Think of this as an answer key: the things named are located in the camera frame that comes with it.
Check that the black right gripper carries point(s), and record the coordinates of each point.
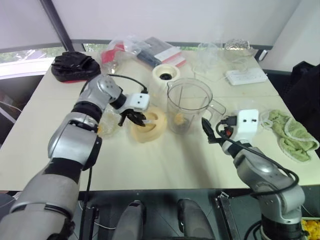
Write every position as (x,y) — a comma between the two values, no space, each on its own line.
(228,132)

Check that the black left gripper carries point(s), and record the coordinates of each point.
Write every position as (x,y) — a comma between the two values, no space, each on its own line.
(128,113)

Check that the yellow blender lid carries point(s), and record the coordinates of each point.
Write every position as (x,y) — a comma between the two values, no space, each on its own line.
(155,130)

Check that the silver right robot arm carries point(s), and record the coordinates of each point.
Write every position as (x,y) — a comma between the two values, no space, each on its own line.
(262,172)

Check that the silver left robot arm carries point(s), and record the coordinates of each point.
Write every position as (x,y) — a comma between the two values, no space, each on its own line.
(70,140)

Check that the clear blender jar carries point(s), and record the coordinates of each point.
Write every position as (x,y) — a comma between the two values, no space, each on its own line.
(195,112)

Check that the white blender base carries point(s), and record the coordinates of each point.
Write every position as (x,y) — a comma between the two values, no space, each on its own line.
(172,71)

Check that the rippled clear glass bowl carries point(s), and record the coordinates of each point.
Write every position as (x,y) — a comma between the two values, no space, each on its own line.
(110,125)

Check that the clear plastic measuring cup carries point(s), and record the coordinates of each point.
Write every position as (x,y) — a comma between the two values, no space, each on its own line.
(217,107)

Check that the black item in plastic bag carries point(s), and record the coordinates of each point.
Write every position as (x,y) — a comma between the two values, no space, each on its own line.
(147,57)

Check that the white power strip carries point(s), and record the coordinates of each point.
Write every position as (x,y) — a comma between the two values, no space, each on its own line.
(246,77)

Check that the plastic bag with red packet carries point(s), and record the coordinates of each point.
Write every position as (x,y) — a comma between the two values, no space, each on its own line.
(110,55)

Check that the red and white box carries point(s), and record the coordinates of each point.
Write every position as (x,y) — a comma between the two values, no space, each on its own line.
(170,53)

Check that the black padded mitt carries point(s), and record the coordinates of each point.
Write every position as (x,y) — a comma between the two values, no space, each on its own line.
(75,65)

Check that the clear plastic container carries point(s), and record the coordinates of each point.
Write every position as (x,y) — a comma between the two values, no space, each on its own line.
(208,55)

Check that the green towel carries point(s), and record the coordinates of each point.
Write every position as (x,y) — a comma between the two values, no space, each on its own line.
(292,135)

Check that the crinkled transparent dish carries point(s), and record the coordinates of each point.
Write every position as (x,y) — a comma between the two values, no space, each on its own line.
(237,43)

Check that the small grey adapter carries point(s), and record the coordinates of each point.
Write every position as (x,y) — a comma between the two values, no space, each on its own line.
(263,55)

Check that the black jacket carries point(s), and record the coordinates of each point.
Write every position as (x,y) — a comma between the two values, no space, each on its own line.
(305,92)

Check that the yellow object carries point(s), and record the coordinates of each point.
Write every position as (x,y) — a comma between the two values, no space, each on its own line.
(311,230)

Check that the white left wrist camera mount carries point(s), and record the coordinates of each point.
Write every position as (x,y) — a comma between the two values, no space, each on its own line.
(138,101)

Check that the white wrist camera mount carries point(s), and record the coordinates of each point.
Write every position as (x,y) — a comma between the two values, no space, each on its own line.
(247,125)
(138,101)

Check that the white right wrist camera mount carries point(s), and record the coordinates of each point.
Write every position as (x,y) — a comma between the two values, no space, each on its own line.
(247,125)

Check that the black metal bracket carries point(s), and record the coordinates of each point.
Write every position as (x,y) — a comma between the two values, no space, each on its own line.
(91,222)
(228,215)

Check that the black window frame post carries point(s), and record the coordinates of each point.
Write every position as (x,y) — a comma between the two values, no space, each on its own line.
(57,22)

